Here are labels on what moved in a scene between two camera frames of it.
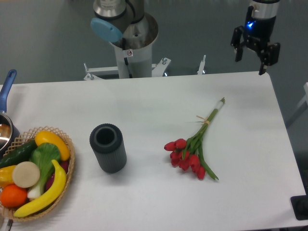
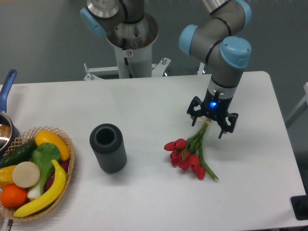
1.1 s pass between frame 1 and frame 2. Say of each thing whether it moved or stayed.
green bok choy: stayed
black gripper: moved
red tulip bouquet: stayed
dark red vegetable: stayed
